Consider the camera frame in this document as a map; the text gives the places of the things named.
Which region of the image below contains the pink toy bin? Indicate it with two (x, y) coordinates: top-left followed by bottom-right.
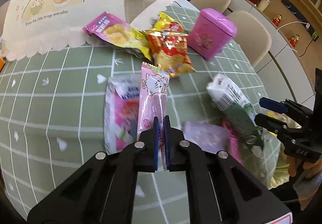
(187, 8), (237, 61)

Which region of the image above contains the green white milk carton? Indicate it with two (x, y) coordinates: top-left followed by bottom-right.
(206, 73), (264, 150)

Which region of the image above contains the orange tissue box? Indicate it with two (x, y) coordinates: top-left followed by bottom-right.
(0, 58), (5, 71)

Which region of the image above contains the cartoon tissue pack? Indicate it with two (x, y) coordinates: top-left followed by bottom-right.
(104, 74), (140, 154)

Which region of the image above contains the beige chair near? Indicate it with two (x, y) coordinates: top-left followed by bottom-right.
(226, 10), (272, 67)

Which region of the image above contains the red yellow snack bag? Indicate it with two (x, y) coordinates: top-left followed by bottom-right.
(145, 12), (195, 78)

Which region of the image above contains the yellow-green trash bag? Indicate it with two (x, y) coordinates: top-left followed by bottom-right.
(241, 110), (302, 189)

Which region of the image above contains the pink candy wrapper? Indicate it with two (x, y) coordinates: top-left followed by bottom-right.
(137, 62), (170, 170)

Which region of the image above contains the purple yellow cracker bag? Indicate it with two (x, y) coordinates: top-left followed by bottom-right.
(82, 12), (152, 61)

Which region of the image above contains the right hand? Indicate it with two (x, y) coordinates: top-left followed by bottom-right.
(286, 156), (322, 179)

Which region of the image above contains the purple plastic wrapper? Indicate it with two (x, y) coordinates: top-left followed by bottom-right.
(182, 122), (230, 154)

